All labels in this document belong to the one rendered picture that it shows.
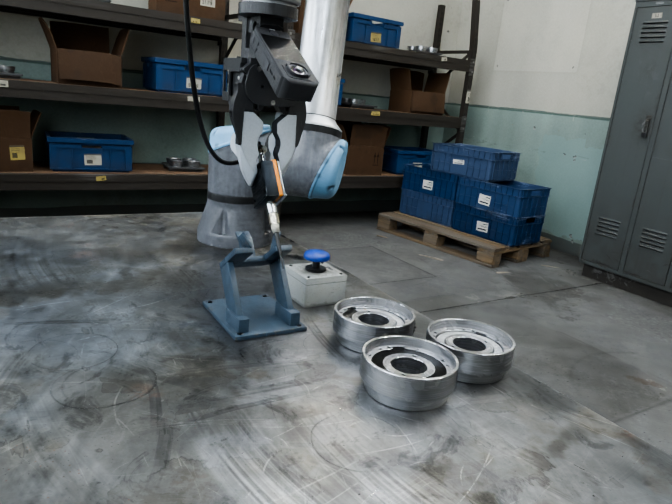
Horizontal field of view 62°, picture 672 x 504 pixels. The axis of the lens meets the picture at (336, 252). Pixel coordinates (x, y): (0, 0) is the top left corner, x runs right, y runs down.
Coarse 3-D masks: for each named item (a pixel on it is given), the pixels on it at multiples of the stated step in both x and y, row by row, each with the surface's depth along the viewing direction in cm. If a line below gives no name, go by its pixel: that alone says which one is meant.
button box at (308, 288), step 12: (300, 264) 88; (324, 264) 89; (288, 276) 86; (300, 276) 83; (312, 276) 82; (324, 276) 83; (336, 276) 84; (300, 288) 83; (312, 288) 82; (324, 288) 83; (336, 288) 84; (300, 300) 83; (312, 300) 83; (324, 300) 84; (336, 300) 85
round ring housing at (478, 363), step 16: (448, 320) 72; (464, 320) 73; (432, 336) 66; (448, 336) 70; (464, 336) 70; (496, 336) 71; (464, 352) 63; (480, 352) 66; (512, 352) 65; (464, 368) 64; (480, 368) 63; (496, 368) 64
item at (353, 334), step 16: (336, 304) 74; (352, 304) 77; (368, 304) 78; (384, 304) 77; (400, 304) 76; (336, 320) 71; (352, 320) 69; (368, 320) 75; (384, 320) 74; (336, 336) 73; (352, 336) 69; (368, 336) 68
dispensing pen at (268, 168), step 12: (264, 156) 71; (264, 168) 69; (264, 180) 68; (276, 180) 69; (252, 192) 71; (264, 192) 68; (276, 192) 68; (264, 204) 70; (276, 216) 69; (276, 228) 69; (276, 240) 68
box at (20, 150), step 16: (0, 112) 332; (16, 112) 337; (32, 112) 369; (0, 128) 336; (16, 128) 341; (32, 128) 354; (0, 144) 339; (16, 144) 344; (0, 160) 341; (16, 160) 346; (32, 160) 352
